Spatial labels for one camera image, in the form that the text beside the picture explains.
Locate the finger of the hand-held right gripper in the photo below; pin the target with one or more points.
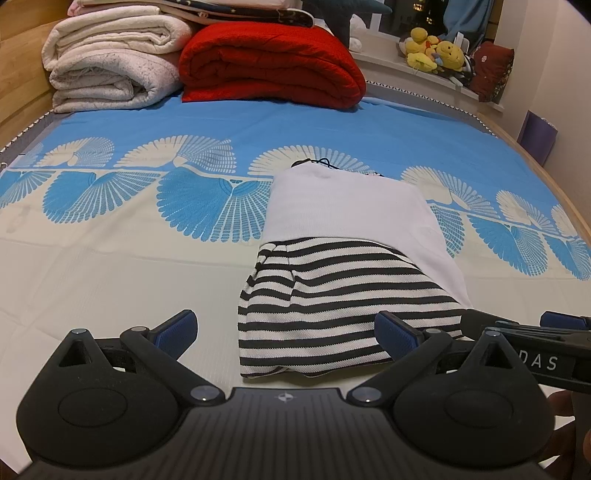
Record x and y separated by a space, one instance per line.
565 321
480 321

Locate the red folded blanket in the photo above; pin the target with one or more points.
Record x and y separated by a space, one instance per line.
268 64

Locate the wooden headboard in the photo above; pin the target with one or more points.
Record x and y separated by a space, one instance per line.
23 92

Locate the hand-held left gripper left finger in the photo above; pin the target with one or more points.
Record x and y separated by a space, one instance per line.
179 330

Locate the person's right hand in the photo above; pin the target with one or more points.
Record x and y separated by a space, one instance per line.
559 404

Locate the wooden bed frame edge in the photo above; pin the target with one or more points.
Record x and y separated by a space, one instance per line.
568 194

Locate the purple box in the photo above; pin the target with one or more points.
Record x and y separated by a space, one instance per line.
538 138

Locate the yellow round plush toy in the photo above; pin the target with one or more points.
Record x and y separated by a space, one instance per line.
450 55

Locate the blue curtain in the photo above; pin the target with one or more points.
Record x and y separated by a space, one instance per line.
471 21

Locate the window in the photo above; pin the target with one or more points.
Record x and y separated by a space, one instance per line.
411 14

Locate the striped hoodie with white vest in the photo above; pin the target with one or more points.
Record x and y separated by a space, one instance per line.
351 277

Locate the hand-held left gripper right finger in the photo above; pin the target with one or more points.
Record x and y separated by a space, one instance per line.
398 333

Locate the white textured folded blanket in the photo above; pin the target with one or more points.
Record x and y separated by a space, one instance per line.
111 81

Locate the yellow duck plush toy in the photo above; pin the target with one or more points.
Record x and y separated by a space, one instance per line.
421 50

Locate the cream folded blanket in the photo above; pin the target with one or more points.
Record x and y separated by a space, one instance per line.
115 37

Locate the navy trimmed folded cloth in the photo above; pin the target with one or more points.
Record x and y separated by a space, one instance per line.
240 14

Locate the blue patterned bed sheet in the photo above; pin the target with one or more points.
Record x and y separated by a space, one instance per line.
115 258

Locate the dark red cushion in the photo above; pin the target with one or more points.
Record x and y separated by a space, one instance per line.
491 69

